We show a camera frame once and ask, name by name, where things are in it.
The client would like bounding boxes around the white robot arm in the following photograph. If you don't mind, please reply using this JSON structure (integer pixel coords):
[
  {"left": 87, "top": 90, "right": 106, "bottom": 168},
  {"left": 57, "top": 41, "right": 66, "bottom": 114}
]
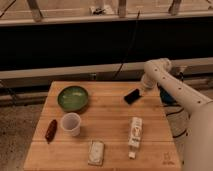
[{"left": 141, "top": 58, "right": 213, "bottom": 171}]

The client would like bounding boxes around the green bowl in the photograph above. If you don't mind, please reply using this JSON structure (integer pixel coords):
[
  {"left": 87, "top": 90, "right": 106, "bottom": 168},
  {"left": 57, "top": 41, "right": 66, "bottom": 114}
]
[{"left": 57, "top": 86, "right": 89, "bottom": 112}]

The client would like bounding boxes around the white tube bottle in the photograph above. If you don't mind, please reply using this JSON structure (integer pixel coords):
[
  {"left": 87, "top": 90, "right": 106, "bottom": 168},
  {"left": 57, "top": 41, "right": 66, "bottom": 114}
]
[{"left": 128, "top": 117, "right": 143, "bottom": 159}]

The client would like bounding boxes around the translucent plastic cup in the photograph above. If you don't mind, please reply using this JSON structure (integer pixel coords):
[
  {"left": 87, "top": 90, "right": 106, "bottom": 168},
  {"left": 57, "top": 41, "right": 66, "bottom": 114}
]
[{"left": 60, "top": 113, "right": 81, "bottom": 137}]

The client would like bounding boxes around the brown red pepper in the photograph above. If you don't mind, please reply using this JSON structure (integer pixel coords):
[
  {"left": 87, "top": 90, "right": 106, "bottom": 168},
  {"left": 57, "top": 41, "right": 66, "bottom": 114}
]
[{"left": 45, "top": 120, "right": 57, "bottom": 143}]

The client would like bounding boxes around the black cable by robot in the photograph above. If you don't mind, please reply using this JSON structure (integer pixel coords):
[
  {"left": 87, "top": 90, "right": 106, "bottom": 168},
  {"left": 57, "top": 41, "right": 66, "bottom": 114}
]
[{"left": 165, "top": 105, "right": 188, "bottom": 139}]

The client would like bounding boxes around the black hanging cable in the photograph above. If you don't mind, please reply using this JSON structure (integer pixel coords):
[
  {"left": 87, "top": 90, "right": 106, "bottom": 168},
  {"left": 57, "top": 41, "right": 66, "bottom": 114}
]
[{"left": 112, "top": 10, "right": 141, "bottom": 81}]

